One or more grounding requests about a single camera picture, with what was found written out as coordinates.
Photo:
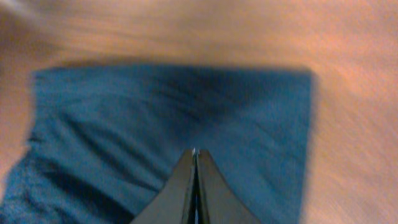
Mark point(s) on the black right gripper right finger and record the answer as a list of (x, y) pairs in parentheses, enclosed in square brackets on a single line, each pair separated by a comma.
[(217, 204)]

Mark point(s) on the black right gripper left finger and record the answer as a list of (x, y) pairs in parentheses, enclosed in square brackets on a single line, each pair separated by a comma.
[(176, 202)]

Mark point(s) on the navy blue shorts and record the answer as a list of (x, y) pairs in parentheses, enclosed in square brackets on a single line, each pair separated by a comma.
[(105, 140)]

